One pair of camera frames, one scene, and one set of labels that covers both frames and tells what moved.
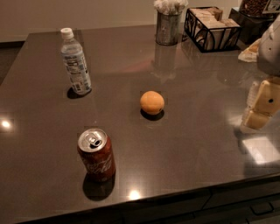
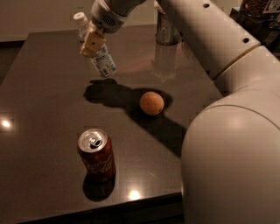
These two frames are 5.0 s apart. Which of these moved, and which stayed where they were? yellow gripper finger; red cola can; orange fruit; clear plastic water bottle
Moved: yellow gripper finger; clear plastic water bottle
Stayed: red cola can; orange fruit
